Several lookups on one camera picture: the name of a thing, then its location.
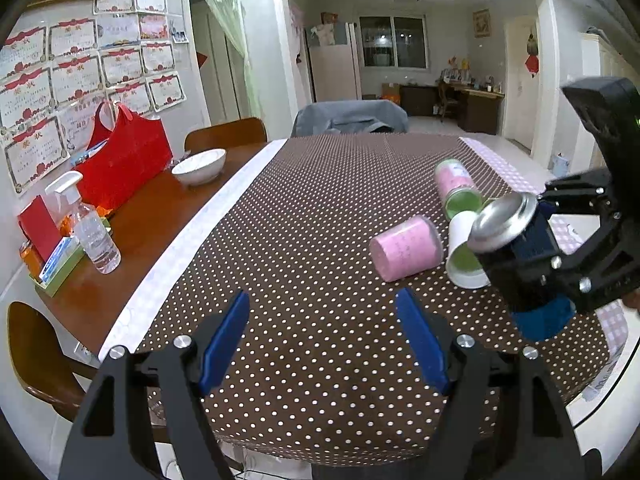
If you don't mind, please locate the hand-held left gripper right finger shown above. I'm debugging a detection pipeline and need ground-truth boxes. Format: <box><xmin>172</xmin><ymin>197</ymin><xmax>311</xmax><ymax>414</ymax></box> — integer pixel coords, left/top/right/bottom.
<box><xmin>394</xmin><ymin>287</ymin><xmax>587</xmax><ymax>480</ymax></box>

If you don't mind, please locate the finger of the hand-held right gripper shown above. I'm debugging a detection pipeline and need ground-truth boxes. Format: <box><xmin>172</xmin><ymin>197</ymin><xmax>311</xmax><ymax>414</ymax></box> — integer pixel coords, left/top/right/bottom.
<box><xmin>510</xmin><ymin>167</ymin><xmax>627</xmax><ymax>261</ymax></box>
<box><xmin>512</xmin><ymin>210</ymin><xmax>640</xmax><ymax>343</ymax></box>

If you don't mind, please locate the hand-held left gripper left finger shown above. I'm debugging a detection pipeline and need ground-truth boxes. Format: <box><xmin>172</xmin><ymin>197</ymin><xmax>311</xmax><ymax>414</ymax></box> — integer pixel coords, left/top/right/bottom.
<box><xmin>57</xmin><ymin>290</ymin><xmax>251</xmax><ymax>480</ymax></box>

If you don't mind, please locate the black cup with silver bottom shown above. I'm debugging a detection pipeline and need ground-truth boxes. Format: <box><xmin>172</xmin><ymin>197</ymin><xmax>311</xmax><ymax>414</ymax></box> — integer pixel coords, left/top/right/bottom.
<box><xmin>467</xmin><ymin>191</ymin><xmax>576</xmax><ymax>318</ymax></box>

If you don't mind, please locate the white cup with green inside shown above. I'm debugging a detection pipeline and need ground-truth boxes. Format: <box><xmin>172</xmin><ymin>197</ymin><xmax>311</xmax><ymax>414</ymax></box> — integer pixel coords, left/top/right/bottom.
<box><xmin>445</xmin><ymin>210</ymin><xmax>492</xmax><ymax>290</ymax></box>

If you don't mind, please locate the pink cup with green inside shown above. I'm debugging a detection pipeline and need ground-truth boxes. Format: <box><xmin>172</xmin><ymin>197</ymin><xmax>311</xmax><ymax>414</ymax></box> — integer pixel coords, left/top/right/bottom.
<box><xmin>433</xmin><ymin>158</ymin><xmax>485</xmax><ymax>220</ymax></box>

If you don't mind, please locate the white cabinet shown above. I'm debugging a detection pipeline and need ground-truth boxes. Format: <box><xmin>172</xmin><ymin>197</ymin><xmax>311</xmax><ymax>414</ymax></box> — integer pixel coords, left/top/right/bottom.
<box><xmin>579</xmin><ymin>29</ymin><xmax>640</xmax><ymax>103</ymax></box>

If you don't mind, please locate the white door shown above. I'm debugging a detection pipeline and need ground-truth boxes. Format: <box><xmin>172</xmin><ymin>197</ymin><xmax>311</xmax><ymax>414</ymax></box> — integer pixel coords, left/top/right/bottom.
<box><xmin>504</xmin><ymin>16</ymin><xmax>542</xmax><ymax>147</ymax></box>

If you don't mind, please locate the brown polka dot tablecloth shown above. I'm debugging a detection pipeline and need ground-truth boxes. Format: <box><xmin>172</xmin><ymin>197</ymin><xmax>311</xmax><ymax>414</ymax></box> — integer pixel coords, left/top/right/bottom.
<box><xmin>97</xmin><ymin>135</ymin><xmax>630</xmax><ymax>406</ymax></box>
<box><xmin>132</xmin><ymin>132</ymin><xmax>613</xmax><ymax>461</ymax></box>

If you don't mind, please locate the dark wooden desk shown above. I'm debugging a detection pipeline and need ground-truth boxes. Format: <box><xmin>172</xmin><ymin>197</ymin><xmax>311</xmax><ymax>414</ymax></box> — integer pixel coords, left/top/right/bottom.
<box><xmin>399</xmin><ymin>82</ymin><xmax>506</xmax><ymax>135</ymax></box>

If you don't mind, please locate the wooden table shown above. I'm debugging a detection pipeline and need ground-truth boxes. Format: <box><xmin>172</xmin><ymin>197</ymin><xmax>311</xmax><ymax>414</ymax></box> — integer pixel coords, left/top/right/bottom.
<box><xmin>35</xmin><ymin>140</ymin><xmax>281</xmax><ymax>461</ymax></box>

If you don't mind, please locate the dark desk chair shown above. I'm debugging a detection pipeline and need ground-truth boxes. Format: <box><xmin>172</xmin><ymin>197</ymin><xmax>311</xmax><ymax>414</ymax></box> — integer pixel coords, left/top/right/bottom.
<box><xmin>437</xmin><ymin>80</ymin><xmax>459</xmax><ymax>122</ymax></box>

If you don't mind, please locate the clear spray bottle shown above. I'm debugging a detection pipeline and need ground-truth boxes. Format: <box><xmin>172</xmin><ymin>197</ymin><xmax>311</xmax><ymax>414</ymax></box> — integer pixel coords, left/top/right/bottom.
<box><xmin>45</xmin><ymin>170</ymin><xmax>122</xmax><ymax>275</ymax></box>

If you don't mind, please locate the white bowl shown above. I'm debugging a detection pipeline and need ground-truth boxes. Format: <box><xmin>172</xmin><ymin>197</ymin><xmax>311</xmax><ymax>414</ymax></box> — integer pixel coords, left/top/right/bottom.
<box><xmin>171</xmin><ymin>148</ymin><xmax>227</xmax><ymax>186</ymax></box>

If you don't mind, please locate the green tray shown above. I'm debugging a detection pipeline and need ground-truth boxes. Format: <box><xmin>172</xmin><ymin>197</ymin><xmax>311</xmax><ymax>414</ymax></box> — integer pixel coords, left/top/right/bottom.
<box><xmin>27</xmin><ymin>215</ymin><xmax>114</xmax><ymax>296</ymax></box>

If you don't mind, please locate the blue and white packet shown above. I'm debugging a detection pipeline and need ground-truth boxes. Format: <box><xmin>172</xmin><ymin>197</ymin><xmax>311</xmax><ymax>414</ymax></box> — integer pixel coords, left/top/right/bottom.
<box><xmin>39</xmin><ymin>236</ymin><xmax>83</xmax><ymax>282</ymax></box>

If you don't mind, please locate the wooden chair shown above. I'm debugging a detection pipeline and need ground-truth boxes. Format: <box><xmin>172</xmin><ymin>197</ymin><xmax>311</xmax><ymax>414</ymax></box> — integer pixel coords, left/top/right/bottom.
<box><xmin>7</xmin><ymin>301</ymin><xmax>97</xmax><ymax>422</ymax></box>
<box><xmin>183</xmin><ymin>117</ymin><xmax>269</xmax><ymax>154</ymax></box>

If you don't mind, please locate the red bag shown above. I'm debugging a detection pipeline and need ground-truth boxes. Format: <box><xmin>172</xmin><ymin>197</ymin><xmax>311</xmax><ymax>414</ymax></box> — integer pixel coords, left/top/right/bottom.
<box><xmin>74</xmin><ymin>100</ymin><xmax>174</xmax><ymax>217</ymax></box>

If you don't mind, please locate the red envelope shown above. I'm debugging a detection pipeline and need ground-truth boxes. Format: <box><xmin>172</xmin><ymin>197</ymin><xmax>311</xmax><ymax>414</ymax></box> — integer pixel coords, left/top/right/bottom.
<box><xmin>18</xmin><ymin>195</ymin><xmax>65</xmax><ymax>262</ymax></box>

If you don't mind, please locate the window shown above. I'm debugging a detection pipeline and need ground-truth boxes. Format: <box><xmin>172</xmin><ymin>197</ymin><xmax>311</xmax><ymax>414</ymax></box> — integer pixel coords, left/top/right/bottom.
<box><xmin>358</xmin><ymin>15</ymin><xmax>430</xmax><ymax>70</ymax></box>

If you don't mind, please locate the grey covered chair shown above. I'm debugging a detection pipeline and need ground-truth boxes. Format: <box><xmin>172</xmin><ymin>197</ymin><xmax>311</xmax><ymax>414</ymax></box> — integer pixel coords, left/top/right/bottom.
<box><xmin>291</xmin><ymin>99</ymin><xmax>410</xmax><ymax>137</ymax></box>

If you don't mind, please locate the white refrigerator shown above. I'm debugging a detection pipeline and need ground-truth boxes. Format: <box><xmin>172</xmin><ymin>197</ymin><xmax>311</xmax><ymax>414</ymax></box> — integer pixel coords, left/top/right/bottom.
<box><xmin>305</xmin><ymin>22</ymin><xmax>362</xmax><ymax>103</ymax></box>

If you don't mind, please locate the green lace curtain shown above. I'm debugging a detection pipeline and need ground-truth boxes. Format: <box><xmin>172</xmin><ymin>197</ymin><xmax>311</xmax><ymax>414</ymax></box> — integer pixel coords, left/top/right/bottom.
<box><xmin>187</xmin><ymin>0</ymin><xmax>262</xmax><ymax>117</ymax></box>

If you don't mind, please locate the group of wall certificates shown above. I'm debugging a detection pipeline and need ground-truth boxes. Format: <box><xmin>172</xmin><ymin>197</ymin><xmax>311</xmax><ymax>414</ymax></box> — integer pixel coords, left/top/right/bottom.
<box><xmin>0</xmin><ymin>0</ymin><xmax>189</xmax><ymax>196</ymax></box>

